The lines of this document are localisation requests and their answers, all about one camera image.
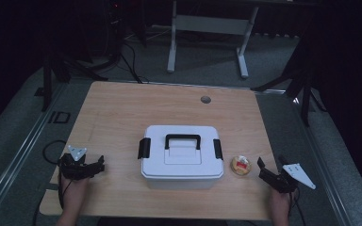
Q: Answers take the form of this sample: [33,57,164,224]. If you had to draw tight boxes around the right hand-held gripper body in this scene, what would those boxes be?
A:
[271,154,317,194]

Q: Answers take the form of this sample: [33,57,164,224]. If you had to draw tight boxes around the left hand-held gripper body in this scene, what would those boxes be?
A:
[58,144,91,182]

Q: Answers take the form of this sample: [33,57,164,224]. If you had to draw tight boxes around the white box lid black handle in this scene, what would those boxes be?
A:
[137,124,225,181]

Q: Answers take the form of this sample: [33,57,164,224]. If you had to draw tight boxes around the white plastic storage box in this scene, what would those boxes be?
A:
[143,174,224,190]

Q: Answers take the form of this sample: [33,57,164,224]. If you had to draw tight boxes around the person's left hand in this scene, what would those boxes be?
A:
[58,176,91,219]

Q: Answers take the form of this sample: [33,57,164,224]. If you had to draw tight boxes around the person's right hand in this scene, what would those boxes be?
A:
[269,187,294,220]

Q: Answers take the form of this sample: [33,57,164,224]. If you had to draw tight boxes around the black stand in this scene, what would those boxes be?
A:
[250,59,328,128]
[41,51,109,113]

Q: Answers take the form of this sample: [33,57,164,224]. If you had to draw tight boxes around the right hand-held gripper cable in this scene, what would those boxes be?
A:
[288,187,307,226]

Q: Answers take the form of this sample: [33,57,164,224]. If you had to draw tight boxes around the hand-held gripper cable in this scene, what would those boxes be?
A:
[41,139,74,210]
[288,187,307,226]

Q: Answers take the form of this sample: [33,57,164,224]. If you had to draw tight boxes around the left hand-held gripper cable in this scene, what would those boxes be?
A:
[41,139,74,210]

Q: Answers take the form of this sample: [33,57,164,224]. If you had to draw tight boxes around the black floor cables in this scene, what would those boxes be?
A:
[118,40,151,85]

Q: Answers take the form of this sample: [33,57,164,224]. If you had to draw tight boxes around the white metal desk frame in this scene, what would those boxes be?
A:
[166,0,260,80]

